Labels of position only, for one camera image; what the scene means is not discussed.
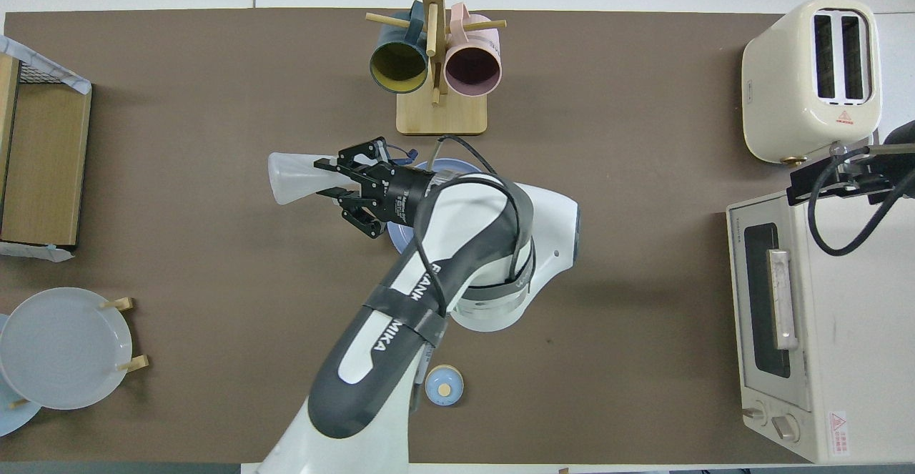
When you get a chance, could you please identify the wooden plate rack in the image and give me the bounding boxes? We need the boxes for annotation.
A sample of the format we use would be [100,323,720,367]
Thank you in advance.
[7,297,149,410]

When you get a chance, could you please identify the cream two-slot toaster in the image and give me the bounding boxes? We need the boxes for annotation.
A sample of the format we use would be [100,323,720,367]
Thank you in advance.
[741,0,883,166]

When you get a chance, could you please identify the white toaster oven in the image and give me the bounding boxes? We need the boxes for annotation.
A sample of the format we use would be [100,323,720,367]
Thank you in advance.
[726,189,915,464]

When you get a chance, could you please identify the grey round plate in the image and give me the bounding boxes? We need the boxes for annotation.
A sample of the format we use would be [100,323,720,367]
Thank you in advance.
[0,287,134,410]

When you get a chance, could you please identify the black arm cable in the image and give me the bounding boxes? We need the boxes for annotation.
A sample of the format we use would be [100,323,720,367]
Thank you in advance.
[411,134,524,389]
[808,142,915,257]

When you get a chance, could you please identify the small blue call bell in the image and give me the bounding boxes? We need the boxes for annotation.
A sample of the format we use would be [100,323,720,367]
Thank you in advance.
[425,364,465,408]

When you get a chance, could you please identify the teal mug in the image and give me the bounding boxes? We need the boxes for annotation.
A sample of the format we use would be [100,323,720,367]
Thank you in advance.
[369,0,430,94]

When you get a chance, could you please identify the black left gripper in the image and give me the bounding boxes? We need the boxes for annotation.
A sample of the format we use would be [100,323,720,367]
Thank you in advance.
[313,137,437,240]

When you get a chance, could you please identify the black wire wooden shelf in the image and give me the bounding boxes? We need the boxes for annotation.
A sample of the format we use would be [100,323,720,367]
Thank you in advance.
[0,34,94,247]

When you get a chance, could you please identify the brown table mat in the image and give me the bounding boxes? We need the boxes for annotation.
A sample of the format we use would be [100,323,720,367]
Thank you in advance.
[0,8,805,466]

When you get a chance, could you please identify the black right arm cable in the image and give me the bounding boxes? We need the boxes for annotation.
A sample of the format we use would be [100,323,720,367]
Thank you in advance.
[808,142,915,257]

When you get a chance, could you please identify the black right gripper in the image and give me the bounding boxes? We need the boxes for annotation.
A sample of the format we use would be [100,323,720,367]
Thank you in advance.
[786,121,915,207]

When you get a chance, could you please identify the translucent blue-capped seasoning bottle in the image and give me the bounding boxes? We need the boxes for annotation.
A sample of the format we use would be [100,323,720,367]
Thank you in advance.
[268,144,420,207]

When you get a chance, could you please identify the pink mug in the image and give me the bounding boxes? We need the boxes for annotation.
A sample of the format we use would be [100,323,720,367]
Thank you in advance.
[443,3,503,98]

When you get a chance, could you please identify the light blue round plate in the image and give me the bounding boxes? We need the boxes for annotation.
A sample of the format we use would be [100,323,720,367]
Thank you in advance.
[0,313,42,438]

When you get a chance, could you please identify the white checked cloth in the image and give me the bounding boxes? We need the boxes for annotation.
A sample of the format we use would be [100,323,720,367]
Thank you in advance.
[0,34,94,263]

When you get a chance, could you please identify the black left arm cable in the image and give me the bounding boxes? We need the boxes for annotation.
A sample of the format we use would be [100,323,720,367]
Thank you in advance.
[411,134,524,389]

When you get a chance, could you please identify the wooden mug rack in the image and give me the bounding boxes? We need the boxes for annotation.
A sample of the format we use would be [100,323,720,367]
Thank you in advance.
[365,0,508,136]

